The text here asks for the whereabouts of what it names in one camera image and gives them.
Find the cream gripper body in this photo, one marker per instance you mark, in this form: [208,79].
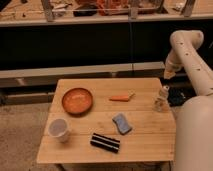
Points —
[168,74]

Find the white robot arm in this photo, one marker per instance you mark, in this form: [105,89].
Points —
[194,124]

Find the black box on floor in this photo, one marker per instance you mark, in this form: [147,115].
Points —
[176,97]

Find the orange carrot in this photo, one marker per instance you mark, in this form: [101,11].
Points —
[122,98]

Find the blue sponge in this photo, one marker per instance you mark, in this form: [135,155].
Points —
[122,124]

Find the wooden folding table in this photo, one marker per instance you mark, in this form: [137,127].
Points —
[152,137]

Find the black white striped block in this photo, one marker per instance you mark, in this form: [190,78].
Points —
[104,142]

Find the orange bowl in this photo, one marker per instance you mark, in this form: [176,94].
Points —
[77,101]

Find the orange machine on shelf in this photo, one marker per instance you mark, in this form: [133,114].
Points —
[115,7]

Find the white plastic cup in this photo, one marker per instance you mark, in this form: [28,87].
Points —
[58,129]

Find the long wooden bench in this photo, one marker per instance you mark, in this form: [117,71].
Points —
[28,86]

